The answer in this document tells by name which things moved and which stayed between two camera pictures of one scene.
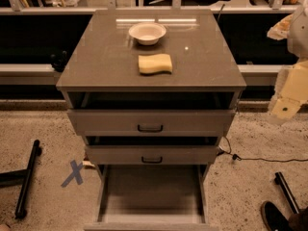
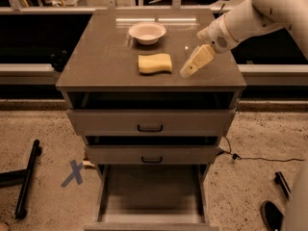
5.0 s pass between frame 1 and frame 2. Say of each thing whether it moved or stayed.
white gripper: moved
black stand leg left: stayed
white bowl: stayed
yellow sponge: stayed
